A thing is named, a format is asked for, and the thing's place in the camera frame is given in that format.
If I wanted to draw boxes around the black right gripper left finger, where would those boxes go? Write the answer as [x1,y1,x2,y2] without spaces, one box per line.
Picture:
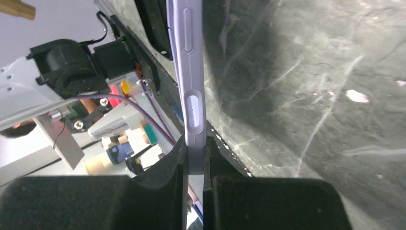
[0,137,187,230]

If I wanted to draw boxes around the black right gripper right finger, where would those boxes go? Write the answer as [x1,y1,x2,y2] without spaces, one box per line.
[203,137,352,230]

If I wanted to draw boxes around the lilac cased smartphone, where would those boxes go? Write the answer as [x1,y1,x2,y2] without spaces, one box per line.
[166,0,207,175]

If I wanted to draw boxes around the black phone case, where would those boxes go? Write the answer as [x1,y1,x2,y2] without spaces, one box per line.
[135,0,173,61]

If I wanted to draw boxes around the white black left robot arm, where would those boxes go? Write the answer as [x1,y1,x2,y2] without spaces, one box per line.
[0,38,135,127]

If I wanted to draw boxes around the clutter below table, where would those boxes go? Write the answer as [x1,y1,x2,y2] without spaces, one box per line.
[0,82,188,177]

